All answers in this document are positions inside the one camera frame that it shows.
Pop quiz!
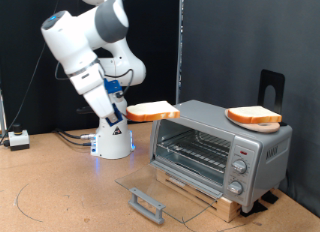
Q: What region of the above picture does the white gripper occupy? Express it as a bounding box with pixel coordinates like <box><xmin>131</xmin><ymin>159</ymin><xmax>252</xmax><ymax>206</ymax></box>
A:
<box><xmin>68</xmin><ymin>63</ymin><xmax>119</xmax><ymax>124</ymax></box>

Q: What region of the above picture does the white bread slice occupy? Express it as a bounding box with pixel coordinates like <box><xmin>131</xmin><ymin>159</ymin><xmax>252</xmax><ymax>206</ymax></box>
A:
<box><xmin>125</xmin><ymin>100</ymin><xmax>181</xmax><ymax>123</ymax></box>
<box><xmin>227</xmin><ymin>105</ymin><xmax>283</xmax><ymax>124</ymax></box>

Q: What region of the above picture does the silver oven temperature knob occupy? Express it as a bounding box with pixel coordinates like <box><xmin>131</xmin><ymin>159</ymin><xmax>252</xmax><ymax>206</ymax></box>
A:
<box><xmin>232</xmin><ymin>159</ymin><xmax>248</xmax><ymax>175</ymax></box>

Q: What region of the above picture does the silver oven timer knob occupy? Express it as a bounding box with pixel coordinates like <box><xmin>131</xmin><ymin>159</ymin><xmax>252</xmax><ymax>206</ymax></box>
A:
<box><xmin>227</xmin><ymin>180</ymin><xmax>244</xmax><ymax>196</ymax></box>

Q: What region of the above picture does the silver toaster oven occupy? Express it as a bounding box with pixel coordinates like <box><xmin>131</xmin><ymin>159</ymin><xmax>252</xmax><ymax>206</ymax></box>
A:
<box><xmin>148</xmin><ymin>99</ymin><xmax>294</xmax><ymax>214</ymax></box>

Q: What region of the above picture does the emergency stop button box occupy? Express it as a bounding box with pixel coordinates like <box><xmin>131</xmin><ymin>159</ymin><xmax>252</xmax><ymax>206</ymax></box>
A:
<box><xmin>8</xmin><ymin>123</ymin><xmax>30</xmax><ymax>152</ymax></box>

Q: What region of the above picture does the vertical metal pole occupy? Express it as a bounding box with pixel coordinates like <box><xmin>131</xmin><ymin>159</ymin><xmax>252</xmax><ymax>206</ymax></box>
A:
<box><xmin>175</xmin><ymin>0</ymin><xmax>185</xmax><ymax>105</ymax></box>

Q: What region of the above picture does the wooden pallet base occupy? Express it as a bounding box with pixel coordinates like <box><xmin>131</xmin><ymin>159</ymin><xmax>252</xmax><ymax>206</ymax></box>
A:
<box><xmin>155</xmin><ymin>168</ymin><xmax>243</xmax><ymax>224</ymax></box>

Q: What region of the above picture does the round pinkish wooden plate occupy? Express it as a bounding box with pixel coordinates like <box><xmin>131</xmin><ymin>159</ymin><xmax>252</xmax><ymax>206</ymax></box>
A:
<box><xmin>224</xmin><ymin>108</ymin><xmax>281</xmax><ymax>134</ymax></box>

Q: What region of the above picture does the black metal bookend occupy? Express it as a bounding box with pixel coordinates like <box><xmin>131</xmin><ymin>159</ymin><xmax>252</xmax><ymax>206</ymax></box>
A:
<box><xmin>258</xmin><ymin>69</ymin><xmax>288</xmax><ymax>127</ymax></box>

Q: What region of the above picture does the black tape patch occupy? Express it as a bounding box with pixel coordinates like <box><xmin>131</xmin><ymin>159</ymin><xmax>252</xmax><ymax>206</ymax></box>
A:
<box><xmin>260</xmin><ymin>190</ymin><xmax>280</xmax><ymax>205</ymax></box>

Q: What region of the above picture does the cable with silver connector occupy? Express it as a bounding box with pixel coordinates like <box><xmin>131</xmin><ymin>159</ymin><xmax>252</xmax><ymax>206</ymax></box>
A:
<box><xmin>53</xmin><ymin>128</ymin><xmax>97</xmax><ymax>140</ymax></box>

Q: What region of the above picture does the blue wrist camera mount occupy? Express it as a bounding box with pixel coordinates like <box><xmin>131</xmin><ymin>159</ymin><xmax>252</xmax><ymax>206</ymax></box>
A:
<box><xmin>103</xmin><ymin>77</ymin><xmax>125</xmax><ymax>100</ymax></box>

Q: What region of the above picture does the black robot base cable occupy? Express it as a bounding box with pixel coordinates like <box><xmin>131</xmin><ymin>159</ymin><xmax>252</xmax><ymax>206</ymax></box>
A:
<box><xmin>56</xmin><ymin>131</ymin><xmax>94</xmax><ymax>147</ymax></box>

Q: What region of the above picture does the black camera cable on arm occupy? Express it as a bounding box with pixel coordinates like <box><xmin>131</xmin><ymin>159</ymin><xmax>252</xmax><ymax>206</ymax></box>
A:
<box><xmin>54</xmin><ymin>0</ymin><xmax>134</xmax><ymax>100</ymax></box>

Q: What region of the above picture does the wire oven rack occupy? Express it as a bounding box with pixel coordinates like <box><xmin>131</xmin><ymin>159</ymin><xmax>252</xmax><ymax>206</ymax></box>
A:
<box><xmin>156</xmin><ymin>128</ymin><xmax>232</xmax><ymax>175</ymax></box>

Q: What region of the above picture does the thin black hanging cable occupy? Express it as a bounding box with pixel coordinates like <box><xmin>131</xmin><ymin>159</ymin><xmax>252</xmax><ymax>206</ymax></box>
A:
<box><xmin>0</xmin><ymin>0</ymin><xmax>63</xmax><ymax>147</ymax></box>

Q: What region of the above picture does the metal frame leg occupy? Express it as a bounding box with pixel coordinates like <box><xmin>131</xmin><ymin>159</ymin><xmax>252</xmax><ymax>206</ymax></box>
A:
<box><xmin>0</xmin><ymin>88</ymin><xmax>8</xmax><ymax>137</ymax></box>

